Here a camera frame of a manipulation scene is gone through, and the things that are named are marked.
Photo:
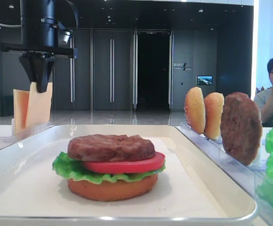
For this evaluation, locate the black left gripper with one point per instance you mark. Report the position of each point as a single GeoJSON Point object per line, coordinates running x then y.
{"type": "Point", "coordinates": [38, 68]}

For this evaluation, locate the yellow cheese slice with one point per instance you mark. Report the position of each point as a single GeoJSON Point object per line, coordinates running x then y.
{"type": "Point", "coordinates": [39, 105]}

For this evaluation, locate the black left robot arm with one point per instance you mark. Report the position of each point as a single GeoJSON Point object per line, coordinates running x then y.
{"type": "Point", "coordinates": [41, 35]}

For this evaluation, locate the standing orange cheese slice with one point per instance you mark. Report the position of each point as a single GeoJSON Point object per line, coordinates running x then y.
{"type": "Point", "coordinates": [21, 99]}

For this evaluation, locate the stacked brown meat patty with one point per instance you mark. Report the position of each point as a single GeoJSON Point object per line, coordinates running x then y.
{"type": "Point", "coordinates": [110, 148]}

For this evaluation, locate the stacked green lettuce leaf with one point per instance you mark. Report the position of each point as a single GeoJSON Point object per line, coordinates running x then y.
{"type": "Point", "coordinates": [73, 169]}

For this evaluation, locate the stacked red tomato slice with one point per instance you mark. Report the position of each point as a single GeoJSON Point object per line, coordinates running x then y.
{"type": "Point", "coordinates": [121, 167]}

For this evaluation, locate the standing brown meat patty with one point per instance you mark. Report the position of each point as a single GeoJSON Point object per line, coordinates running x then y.
{"type": "Point", "coordinates": [241, 127]}

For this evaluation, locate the white metal tray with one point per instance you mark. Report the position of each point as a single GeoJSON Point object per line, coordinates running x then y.
{"type": "Point", "coordinates": [191, 191]}

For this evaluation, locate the bottom bun on tray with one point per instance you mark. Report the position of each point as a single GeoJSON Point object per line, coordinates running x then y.
{"type": "Point", "coordinates": [110, 192]}

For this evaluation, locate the far bun half right rack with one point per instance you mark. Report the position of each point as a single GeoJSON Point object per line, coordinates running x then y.
{"type": "Point", "coordinates": [195, 110]}

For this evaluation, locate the bun half rack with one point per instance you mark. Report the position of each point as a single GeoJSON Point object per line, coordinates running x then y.
{"type": "Point", "coordinates": [213, 107]}
{"type": "Point", "coordinates": [195, 110]}

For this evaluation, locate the near bun half right rack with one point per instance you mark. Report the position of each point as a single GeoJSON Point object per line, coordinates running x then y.
{"type": "Point", "coordinates": [213, 107]}

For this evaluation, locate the clear left long rail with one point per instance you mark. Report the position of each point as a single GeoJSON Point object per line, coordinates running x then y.
{"type": "Point", "coordinates": [8, 137]}

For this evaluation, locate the clear long rail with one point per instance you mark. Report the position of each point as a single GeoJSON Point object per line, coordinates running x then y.
{"type": "Point", "coordinates": [8, 137]}
{"type": "Point", "coordinates": [251, 178]}

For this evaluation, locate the wall display screen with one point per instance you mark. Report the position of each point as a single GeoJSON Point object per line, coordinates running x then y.
{"type": "Point", "coordinates": [204, 80]}

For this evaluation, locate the clear right long rail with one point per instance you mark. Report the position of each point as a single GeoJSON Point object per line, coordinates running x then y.
{"type": "Point", "coordinates": [251, 178]}

